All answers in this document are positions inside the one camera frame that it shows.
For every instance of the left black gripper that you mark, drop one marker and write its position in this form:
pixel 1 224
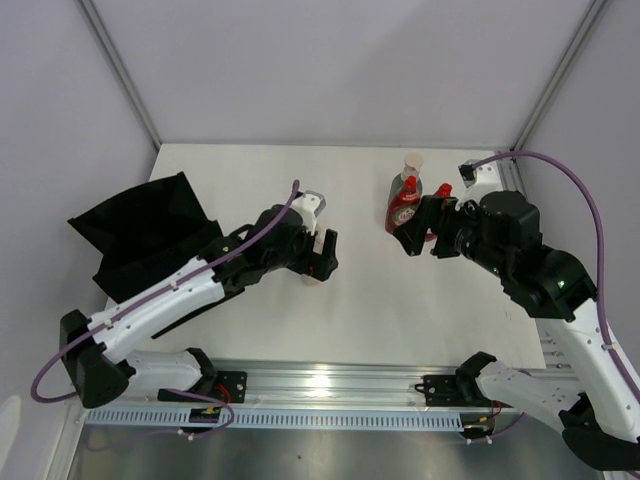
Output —
pixel 320 267

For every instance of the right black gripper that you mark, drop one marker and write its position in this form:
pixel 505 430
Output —
pixel 440 217

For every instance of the beige pump bottle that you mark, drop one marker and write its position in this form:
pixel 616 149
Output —
pixel 317 248

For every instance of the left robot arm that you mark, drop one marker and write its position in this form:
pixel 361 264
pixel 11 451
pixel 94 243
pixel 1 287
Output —
pixel 101 353

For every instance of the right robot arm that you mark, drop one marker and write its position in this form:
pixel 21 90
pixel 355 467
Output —
pixel 599 422

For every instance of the black canvas bag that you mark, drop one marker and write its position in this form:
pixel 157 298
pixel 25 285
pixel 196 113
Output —
pixel 145 234

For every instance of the red dish soap bottle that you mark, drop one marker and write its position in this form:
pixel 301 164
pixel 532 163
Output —
pixel 403 201

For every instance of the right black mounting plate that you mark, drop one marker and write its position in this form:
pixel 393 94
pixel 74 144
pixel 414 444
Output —
pixel 443 391

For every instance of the black mounting plate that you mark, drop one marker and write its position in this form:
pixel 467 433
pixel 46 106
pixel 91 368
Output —
pixel 443 391
pixel 226 386

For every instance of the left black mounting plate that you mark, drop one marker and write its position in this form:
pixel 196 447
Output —
pixel 226 386

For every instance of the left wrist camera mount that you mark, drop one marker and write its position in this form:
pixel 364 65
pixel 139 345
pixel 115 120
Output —
pixel 309 206

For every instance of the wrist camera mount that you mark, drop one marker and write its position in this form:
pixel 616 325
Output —
pixel 479 180
pixel 309 206

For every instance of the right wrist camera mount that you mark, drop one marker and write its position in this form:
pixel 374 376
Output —
pixel 479 180

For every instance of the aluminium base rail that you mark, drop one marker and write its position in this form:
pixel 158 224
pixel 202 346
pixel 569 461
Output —
pixel 269 384

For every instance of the slotted cable duct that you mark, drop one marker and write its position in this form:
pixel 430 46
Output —
pixel 263 418

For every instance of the right frame post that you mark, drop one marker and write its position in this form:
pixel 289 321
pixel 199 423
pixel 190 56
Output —
pixel 577 43

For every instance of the frame post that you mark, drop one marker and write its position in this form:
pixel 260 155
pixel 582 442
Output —
pixel 98 29
pixel 577 43

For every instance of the left frame post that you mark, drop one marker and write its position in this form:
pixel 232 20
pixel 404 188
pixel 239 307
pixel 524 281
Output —
pixel 98 29

